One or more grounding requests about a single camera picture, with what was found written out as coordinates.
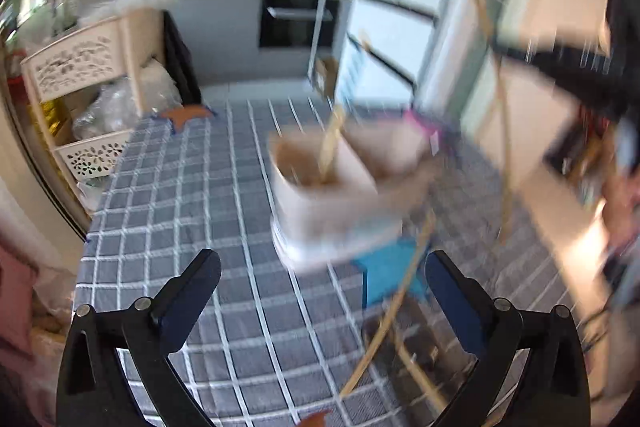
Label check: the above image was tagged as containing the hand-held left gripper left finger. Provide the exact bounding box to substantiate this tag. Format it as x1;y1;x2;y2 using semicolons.
56;248;222;427

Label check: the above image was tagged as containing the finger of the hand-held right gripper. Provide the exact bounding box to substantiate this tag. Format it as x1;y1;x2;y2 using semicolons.
489;33;627;118

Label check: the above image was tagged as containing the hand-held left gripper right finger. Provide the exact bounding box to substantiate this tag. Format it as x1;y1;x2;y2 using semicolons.
424;250;592;427

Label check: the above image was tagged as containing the wooden chopstick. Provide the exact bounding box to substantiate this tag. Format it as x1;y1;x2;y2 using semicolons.
470;0;517;244
317;103;347;182
392;332;448;412
339;209;437;402

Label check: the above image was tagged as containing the white utensil holder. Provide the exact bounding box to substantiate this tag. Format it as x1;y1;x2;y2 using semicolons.
267;114;438;270

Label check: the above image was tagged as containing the blue star sticker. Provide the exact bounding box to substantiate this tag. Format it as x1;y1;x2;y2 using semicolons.
352;241;431;308

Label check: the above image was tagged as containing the grey checked tablecloth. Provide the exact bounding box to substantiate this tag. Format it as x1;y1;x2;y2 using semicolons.
75;99;581;427

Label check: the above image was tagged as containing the pink star sticker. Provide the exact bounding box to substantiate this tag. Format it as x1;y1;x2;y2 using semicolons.
404;108;462;158

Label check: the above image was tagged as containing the orange star sticker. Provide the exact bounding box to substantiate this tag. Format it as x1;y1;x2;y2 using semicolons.
150;103;219;136
299;409;332;427

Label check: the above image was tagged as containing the pink chair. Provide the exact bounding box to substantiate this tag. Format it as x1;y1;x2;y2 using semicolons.
0;246;39;359

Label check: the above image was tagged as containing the yellow packet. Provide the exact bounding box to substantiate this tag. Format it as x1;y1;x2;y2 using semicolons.
32;99;74;144

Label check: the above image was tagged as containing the black bag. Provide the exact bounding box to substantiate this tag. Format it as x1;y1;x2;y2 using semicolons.
162;12;204;106

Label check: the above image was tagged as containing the cardboard box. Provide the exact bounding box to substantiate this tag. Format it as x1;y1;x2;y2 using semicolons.
312;56;341;98

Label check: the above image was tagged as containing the white perforated shelf rack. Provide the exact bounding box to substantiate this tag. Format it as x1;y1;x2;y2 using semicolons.
20;7;167;188

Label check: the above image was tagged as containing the black built-in oven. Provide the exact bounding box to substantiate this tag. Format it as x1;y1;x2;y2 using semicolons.
258;0;341;50

